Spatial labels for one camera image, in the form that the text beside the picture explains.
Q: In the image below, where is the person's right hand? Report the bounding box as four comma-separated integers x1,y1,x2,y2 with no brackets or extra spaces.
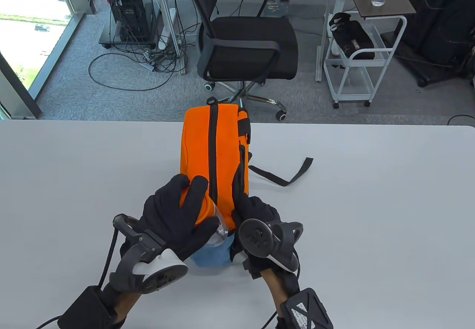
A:
230,166,283,279

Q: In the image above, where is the person's left hand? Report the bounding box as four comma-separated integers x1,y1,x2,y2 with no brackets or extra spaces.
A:
140,174,220,262

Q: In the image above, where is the clear bottle with orange lid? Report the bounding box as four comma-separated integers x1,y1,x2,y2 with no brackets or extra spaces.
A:
180,181,229,249

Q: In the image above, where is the orange and blue school bag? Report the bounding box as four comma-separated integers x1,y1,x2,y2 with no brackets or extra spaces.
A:
180,98,314,268

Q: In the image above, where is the person's right forearm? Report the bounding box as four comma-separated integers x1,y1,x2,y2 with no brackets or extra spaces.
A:
262,267,301,313

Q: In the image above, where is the black bag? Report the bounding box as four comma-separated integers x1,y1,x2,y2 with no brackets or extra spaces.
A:
328,12,376,60

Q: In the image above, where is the clear plastic bag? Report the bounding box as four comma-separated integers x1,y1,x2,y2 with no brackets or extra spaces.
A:
265,0,290,18

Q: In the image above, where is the right hand controller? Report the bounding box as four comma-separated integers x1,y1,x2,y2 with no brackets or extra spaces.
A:
237,219,304,273

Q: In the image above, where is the hand controller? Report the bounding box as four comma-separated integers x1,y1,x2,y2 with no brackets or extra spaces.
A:
109,214,189,295
237,219,304,273

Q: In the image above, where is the left hand controller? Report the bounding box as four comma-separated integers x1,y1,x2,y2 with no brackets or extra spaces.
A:
109,214,189,295

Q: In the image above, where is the black office chair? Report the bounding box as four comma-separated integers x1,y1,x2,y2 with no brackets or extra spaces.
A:
179,0,299,123

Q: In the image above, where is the black computer tower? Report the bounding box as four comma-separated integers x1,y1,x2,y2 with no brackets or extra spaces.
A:
99,0,157,49

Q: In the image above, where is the black equipment stand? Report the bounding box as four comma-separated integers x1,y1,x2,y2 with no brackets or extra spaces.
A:
381,0,475,88

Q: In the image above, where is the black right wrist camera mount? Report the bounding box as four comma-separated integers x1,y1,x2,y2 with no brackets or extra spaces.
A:
279,287,333,329

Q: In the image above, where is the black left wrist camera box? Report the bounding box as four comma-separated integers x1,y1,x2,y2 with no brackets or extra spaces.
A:
58,286,120,329

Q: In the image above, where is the black floor cable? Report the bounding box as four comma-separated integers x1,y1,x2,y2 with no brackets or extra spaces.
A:
88,52,179,92

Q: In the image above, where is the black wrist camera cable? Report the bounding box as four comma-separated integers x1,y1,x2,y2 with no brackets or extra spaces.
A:
35,316,62,329

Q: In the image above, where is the aluminium frame post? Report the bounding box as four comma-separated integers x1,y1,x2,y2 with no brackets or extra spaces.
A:
154,0,188,76

